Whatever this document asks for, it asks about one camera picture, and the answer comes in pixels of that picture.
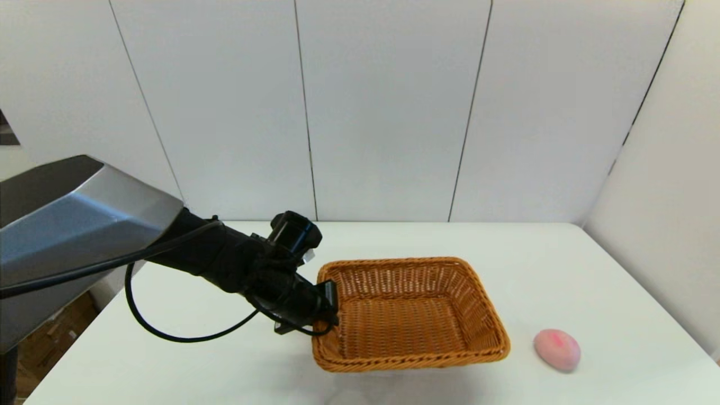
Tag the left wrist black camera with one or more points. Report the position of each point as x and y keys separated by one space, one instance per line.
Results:
x=293 y=233

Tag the brown woven wicker basket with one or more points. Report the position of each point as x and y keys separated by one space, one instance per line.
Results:
x=410 y=326

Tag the brown cardboard box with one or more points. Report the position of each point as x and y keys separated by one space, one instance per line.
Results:
x=84 y=309
x=53 y=351

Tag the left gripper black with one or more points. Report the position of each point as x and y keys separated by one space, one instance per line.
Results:
x=281 y=289

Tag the pink peach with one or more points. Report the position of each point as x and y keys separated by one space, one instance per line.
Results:
x=557 y=349

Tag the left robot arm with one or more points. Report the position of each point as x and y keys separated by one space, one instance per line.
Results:
x=79 y=225

